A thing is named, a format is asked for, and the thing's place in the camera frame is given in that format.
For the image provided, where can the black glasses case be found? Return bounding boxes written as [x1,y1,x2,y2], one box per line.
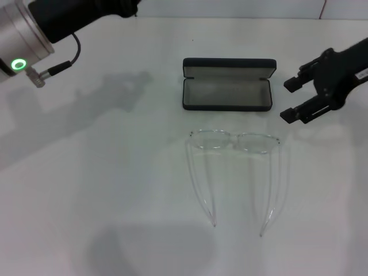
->
[182,57,277,113]

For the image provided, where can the black cable with silver connector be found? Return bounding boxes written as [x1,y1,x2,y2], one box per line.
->
[25,31,81,89]

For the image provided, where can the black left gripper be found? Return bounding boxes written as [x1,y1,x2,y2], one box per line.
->
[27,0,142,44]

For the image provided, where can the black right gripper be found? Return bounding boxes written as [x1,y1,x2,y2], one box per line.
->
[279,37,368,125]

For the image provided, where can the clear transparent glasses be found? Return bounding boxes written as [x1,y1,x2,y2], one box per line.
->
[185,128,282,238]

